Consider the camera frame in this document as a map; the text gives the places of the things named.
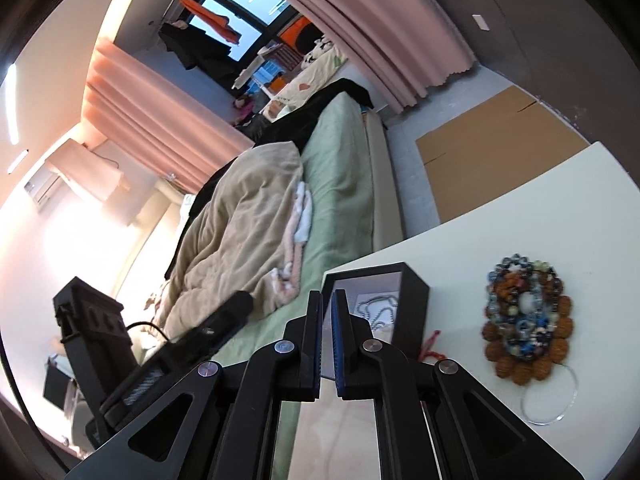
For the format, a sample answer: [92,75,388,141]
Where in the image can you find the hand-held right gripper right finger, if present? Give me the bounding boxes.
[332,289,587,480]

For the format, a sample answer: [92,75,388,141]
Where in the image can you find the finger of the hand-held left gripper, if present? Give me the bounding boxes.
[165,291,254,361]

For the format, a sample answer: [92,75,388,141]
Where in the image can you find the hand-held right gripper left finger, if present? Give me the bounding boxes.
[65,290,322,480]

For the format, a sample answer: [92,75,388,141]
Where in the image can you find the black jewelry box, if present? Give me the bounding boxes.
[322,262,431,362]

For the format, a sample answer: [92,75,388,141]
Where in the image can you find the beige blanket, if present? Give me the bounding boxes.
[150,141,305,341]

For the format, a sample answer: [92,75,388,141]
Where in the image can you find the pink and white towel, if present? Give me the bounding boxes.
[270,180,315,306]

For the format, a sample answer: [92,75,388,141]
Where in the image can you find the air conditioner with pink cover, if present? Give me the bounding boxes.
[24,139,126,213]

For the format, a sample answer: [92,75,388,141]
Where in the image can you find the bed with green sheet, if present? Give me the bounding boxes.
[165,92,407,480]

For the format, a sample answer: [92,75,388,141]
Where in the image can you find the pink curtain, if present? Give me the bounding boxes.
[234,0,477,117]
[81,37,257,196]

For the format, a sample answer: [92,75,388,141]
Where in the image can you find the black garment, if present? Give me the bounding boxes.
[165,77,375,281]

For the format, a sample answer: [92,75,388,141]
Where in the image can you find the clear thin bangle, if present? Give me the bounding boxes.
[521,364,579,427]

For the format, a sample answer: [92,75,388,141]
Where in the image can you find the flat brown cardboard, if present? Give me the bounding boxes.
[415,85,591,224]

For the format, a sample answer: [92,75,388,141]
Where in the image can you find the ceiling light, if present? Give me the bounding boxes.
[6,64,20,144]

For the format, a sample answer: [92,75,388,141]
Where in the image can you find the cream patterned blanket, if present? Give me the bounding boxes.
[262,40,347,118]

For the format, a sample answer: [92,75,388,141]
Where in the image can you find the black hanging clothes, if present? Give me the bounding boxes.
[159,21,237,87]

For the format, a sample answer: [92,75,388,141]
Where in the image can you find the orange hanging cloth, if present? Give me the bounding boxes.
[179,0,242,47]

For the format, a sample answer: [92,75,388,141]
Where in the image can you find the window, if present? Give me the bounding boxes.
[192,0,302,63]

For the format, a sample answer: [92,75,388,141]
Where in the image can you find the silver chain necklace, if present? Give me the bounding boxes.
[354,296,399,328]

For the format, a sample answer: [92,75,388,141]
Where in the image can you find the black cable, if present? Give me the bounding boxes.
[124,321,172,347]

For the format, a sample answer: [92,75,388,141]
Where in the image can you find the red cord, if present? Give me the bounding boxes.
[419,329,451,362]

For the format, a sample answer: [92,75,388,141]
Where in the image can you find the pile of bead bracelets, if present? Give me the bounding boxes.
[481,254,574,387]

